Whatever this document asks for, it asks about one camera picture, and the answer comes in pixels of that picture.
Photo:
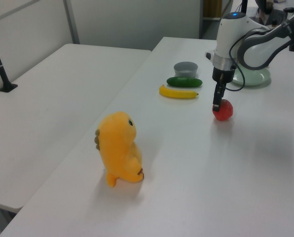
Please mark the grey partition post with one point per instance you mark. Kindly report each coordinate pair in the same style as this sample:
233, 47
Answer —
71, 22

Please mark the green cucumber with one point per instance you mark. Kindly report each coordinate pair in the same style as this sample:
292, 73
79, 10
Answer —
184, 82

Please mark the yellow wooden door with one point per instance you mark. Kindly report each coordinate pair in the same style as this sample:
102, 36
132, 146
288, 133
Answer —
212, 8

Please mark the thin black pole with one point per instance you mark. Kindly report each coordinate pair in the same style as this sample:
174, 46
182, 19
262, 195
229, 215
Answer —
244, 6

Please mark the black computer mouse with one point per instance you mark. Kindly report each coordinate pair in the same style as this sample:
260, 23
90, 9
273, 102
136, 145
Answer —
289, 9

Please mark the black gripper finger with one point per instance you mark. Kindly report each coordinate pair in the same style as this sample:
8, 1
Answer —
217, 98
224, 90

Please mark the pale green plate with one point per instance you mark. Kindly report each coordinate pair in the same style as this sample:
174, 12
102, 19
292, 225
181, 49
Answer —
254, 77

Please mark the black keyboard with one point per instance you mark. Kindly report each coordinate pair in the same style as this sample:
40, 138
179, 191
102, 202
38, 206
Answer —
279, 17

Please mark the white side table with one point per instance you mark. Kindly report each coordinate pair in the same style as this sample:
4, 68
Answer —
50, 106

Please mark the orange plush dinosaur toy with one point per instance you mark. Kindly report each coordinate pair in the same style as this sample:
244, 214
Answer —
118, 148

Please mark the yellow banana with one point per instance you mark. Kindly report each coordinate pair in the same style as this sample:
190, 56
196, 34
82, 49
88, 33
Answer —
176, 93

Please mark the grey bowl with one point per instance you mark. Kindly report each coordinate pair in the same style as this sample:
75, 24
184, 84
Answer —
185, 69

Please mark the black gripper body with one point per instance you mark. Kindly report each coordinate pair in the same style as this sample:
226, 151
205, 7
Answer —
223, 75

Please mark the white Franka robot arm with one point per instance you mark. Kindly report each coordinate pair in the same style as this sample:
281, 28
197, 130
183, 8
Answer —
255, 49

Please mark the red apple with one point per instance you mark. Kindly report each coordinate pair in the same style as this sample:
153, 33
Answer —
225, 112

